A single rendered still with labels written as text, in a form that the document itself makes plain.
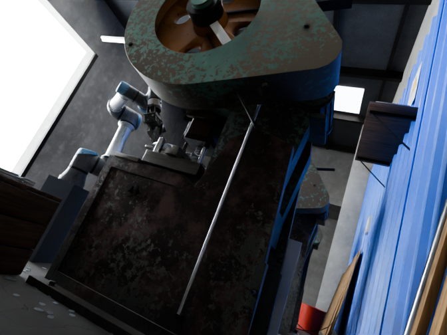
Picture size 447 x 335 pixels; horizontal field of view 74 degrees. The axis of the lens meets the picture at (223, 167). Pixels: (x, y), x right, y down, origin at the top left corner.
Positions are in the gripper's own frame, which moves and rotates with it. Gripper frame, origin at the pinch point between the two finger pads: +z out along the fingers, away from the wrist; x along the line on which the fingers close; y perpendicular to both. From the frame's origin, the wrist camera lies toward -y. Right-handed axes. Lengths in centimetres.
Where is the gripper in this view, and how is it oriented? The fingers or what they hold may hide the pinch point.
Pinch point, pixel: (155, 141)
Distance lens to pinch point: 162.4
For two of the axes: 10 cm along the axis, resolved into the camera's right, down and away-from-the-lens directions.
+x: 9.7, -1.6, -2.0
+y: -2.4, -3.9, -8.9
